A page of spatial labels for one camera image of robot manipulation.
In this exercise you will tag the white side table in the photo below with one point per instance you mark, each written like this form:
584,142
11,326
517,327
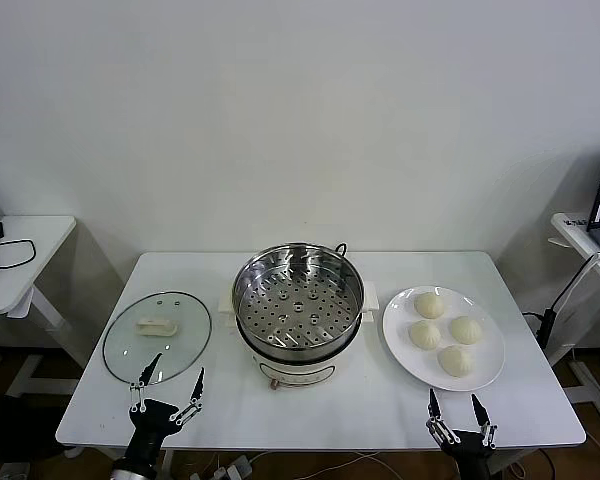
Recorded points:
30,280

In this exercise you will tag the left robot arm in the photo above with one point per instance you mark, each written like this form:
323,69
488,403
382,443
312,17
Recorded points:
132,472

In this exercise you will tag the stainless steel steamer basket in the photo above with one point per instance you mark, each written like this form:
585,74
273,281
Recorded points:
300,305

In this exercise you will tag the white printed label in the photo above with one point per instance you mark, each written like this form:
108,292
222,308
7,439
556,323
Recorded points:
576,222

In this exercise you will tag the white power strip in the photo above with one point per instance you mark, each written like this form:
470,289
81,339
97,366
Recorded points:
235,470

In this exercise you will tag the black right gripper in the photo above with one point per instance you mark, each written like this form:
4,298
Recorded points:
470,450

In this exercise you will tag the glass pot lid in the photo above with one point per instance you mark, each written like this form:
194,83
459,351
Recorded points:
156,327

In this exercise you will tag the white steamed baozi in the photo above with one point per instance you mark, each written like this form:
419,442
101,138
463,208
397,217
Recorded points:
424,335
456,361
466,330
429,305

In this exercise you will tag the white round plate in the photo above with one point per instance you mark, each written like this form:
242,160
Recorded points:
405,350

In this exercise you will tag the white side desk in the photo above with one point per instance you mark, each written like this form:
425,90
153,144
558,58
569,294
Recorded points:
567,235

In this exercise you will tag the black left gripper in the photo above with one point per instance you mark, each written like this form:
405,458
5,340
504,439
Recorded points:
152,420

